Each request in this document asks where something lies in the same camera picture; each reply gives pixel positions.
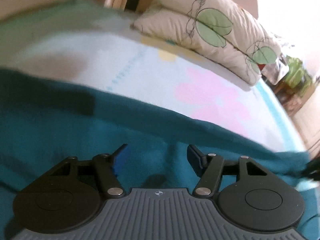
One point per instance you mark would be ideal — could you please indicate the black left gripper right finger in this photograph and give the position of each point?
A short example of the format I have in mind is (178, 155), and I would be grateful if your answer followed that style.
(246, 194)

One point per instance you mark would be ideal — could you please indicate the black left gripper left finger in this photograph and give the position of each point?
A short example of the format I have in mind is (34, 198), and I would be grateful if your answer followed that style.
(70, 194)

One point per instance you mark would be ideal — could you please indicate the teal pants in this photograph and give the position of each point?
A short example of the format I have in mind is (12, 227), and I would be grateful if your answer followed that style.
(45, 121)

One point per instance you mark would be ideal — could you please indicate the floral bed sheet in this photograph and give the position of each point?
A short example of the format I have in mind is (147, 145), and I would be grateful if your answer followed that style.
(80, 42)

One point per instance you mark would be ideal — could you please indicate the lower leaf print pillow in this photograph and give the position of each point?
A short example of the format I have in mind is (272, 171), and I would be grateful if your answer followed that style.
(191, 34)

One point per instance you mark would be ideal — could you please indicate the leaf print pillow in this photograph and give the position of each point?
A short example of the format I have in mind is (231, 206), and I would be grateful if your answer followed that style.
(191, 34)
(223, 21)

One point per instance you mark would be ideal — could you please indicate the upper leaf print pillow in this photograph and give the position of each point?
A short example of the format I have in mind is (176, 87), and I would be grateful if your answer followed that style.
(223, 21)

